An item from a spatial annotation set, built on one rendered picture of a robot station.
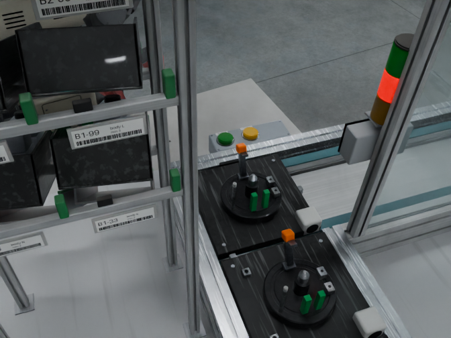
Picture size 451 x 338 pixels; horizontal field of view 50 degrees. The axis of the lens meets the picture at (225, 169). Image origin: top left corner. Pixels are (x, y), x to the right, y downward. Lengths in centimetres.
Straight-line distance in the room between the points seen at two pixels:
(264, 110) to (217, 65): 175
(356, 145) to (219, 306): 40
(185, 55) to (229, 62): 274
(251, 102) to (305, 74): 170
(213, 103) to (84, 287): 71
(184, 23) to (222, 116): 99
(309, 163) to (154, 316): 53
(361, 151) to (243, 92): 73
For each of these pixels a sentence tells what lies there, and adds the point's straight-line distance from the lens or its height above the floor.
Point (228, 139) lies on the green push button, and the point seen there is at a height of 97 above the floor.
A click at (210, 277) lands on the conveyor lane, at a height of 96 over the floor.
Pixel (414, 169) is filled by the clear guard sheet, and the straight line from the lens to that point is 103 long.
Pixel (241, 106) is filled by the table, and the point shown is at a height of 86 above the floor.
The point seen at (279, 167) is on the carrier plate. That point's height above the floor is 97.
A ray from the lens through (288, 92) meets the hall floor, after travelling 305.
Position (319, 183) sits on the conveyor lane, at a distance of 124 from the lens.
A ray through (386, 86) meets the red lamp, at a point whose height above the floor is 134.
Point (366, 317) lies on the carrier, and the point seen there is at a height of 99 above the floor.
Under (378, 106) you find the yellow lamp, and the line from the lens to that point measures 88.
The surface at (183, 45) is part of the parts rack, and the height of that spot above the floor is 154.
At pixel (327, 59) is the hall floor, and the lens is 341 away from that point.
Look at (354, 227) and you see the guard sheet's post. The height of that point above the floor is 99.
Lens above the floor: 181
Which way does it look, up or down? 46 degrees down
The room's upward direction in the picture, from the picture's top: 3 degrees clockwise
